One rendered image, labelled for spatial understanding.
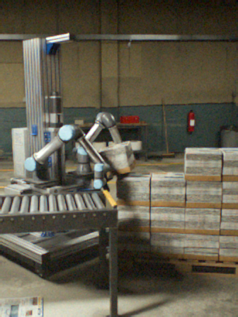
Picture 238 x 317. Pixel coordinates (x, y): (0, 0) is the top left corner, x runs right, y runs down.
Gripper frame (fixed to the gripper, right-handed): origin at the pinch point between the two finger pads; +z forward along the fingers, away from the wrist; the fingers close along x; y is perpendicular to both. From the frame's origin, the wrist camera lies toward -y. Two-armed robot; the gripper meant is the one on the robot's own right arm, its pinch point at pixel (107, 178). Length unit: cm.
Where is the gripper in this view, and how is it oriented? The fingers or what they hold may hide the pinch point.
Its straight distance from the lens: 340.4
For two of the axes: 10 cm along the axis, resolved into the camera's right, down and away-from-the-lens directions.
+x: -9.3, 2.3, 2.7
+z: 2.2, -2.0, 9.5
